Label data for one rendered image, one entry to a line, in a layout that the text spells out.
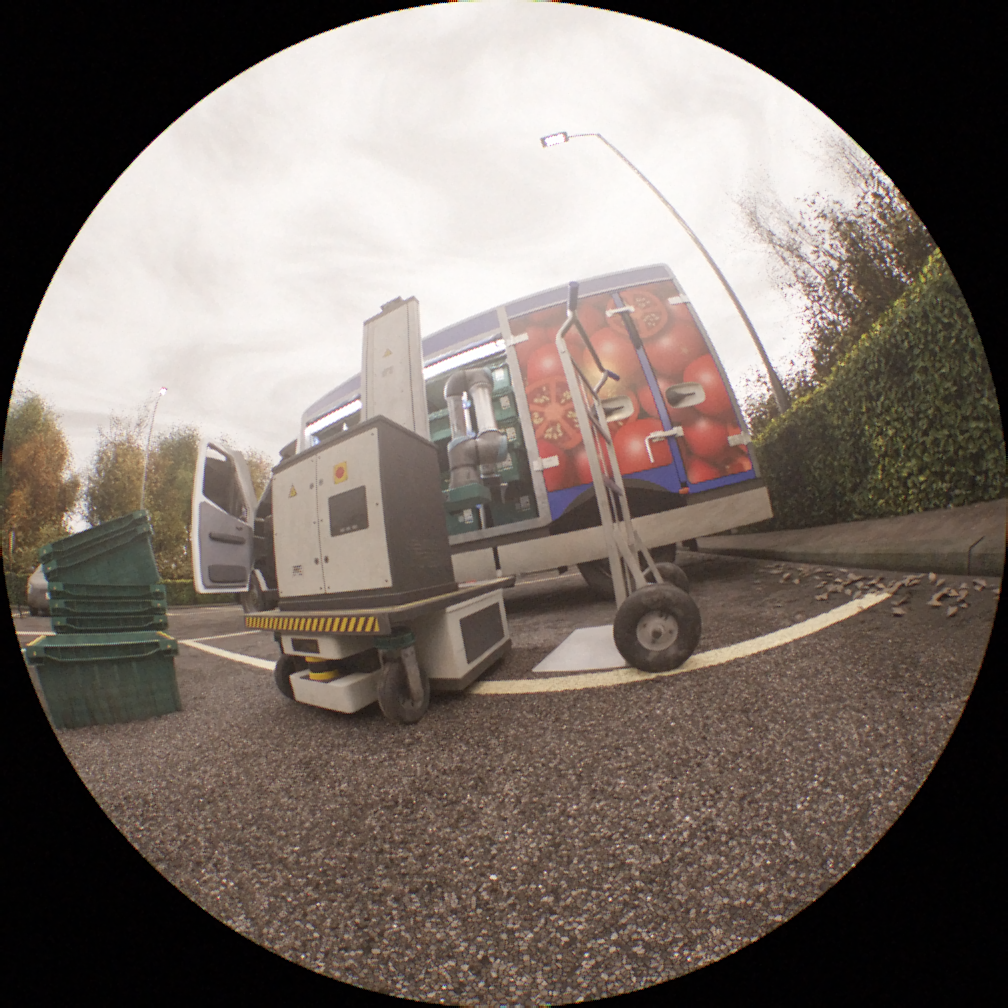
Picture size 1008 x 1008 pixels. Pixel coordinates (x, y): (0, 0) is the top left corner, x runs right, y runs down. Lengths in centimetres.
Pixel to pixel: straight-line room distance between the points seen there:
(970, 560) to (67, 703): 260
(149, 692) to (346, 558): 89
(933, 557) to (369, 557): 179
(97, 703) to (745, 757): 158
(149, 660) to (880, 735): 171
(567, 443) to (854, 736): 212
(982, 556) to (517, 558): 239
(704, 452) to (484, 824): 218
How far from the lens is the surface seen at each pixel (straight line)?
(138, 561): 175
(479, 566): 235
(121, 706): 137
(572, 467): 222
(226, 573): 415
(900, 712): 71
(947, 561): 141
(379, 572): 89
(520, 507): 243
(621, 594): 101
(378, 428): 96
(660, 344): 259
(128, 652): 133
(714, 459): 231
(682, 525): 220
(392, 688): 85
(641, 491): 217
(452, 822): 58
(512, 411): 264
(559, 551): 219
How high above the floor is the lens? 38
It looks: 10 degrees up
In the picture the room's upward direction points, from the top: 10 degrees counter-clockwise
